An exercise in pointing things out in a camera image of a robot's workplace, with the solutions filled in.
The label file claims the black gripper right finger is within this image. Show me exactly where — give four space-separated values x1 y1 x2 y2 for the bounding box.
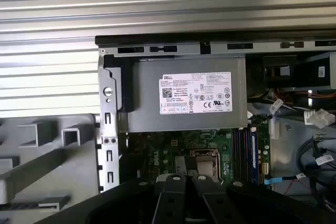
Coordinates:
191 174 333 224

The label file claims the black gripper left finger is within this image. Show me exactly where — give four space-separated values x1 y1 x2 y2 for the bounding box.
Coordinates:
33 174 187 224

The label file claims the black RAM slot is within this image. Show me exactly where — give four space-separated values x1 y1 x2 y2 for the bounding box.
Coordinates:
244 129 251 180
238 129 245 180
232 129 239 180

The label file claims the silver CPU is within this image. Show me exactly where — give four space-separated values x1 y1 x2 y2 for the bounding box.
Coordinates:
196 158 216 177

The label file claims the CPU socket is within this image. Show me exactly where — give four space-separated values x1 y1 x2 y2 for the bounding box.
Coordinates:
188 149 224 178

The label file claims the green motherboard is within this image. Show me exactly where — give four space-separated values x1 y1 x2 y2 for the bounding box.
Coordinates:
128 126 271 186

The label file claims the grey power supply unit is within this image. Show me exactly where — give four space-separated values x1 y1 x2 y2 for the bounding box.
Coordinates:
117 55 249 133

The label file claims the grey plastic parts rack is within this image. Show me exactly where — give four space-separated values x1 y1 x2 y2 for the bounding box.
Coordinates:
0 112 102 224

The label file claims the black open PC case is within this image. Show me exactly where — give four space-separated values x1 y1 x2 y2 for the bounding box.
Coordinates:
94 35 336 224

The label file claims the blue flat data cable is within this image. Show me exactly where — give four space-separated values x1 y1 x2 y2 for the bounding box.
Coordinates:
264 173 307 185

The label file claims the grey cable bundle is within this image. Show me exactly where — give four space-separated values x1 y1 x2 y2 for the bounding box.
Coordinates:
299 129 336 172

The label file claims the white wire connector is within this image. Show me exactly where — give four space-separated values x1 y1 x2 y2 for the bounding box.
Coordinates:
304 108 335 130

